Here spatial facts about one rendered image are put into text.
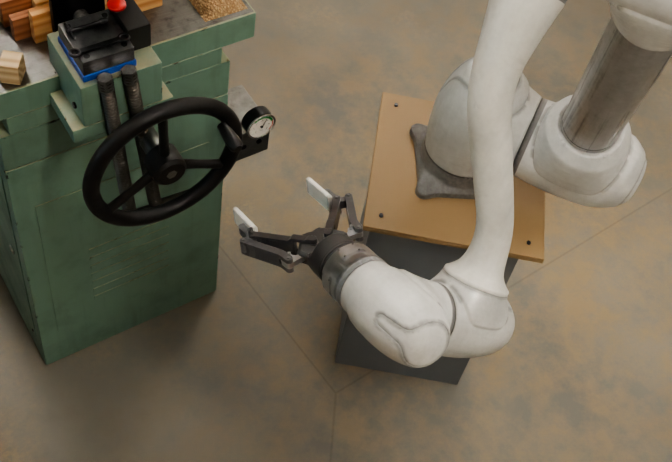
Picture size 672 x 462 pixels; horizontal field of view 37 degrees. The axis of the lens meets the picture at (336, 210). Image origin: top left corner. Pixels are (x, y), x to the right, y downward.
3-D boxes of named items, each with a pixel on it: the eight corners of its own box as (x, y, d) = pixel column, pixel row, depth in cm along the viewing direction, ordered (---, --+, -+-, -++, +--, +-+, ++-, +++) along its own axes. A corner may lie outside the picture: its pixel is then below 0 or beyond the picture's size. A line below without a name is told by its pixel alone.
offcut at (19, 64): (0, 82, 162) (-3, 65, 159) (6, 66, 164) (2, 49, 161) (20, 85, 162) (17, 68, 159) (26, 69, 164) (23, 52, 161)
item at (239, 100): (234, 163, 204) (236, 138, 198) (206, 122, 210) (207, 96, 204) (270, 149, 208) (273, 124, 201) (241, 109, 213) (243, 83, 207)
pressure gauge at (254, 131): (246, 149, 198) (248, 121, 191) (237, 136, 200) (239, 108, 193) (274, 138, 201) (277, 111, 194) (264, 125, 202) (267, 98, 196)
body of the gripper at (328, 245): (367, 235, 148) (333, 206, 154) (317, 257, 144) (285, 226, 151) (369, 275, 152) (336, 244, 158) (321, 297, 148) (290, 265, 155)
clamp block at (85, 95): (82, 128, 162) (77, 90, 155) (48, 73, 168) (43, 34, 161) (165, 99, 168) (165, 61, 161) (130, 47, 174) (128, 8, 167)
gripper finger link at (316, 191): (328, 197, 160) (332, 195, 160) (305, 177, 165) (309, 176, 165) (329, 212, 162) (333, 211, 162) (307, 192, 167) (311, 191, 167)
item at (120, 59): (83, 83, 156) (81, 57, 152) (55, 37, 161) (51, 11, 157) (160, 57, 162) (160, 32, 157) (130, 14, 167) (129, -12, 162)
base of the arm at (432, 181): (493, 117, 210) (500, 99, 206) (507, 203, 197) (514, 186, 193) (407, 112, 208) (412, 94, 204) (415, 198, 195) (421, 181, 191)
